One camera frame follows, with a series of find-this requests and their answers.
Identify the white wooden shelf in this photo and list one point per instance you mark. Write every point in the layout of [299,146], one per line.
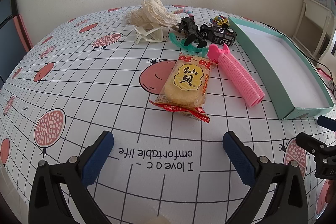
[309,3]

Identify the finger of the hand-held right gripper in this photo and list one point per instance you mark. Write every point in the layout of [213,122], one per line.
[309,142]
[326,122]

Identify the white hair claw clip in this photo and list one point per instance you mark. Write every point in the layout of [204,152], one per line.
[156,35]

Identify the pink hair roller clip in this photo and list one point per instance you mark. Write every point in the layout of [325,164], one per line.
[236,74]

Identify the rice cracker snack packet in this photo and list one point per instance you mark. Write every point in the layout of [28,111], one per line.
[183,82]

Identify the colourful block toy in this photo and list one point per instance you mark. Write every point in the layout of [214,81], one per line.
[221,20]

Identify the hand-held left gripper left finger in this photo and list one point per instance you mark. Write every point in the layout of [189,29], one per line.
[97,158]

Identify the black toy car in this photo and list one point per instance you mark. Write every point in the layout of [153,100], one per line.
[218,35]

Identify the teal cardboard box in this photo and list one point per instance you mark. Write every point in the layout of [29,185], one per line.
[275,56]

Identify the pink wooden frame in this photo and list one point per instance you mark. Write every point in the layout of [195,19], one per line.
[22,27]

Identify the cream lace cloth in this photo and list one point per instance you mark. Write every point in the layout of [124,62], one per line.
[152,14]

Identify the black toy figure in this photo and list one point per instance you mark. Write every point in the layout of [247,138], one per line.
[190,27]

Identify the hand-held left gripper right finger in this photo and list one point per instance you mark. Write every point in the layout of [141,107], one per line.
[241,158]

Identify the grid fruit print bedsheet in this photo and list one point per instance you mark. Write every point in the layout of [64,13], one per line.
[105,82]

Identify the green hair claw clip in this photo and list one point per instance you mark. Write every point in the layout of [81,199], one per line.
[175,41]

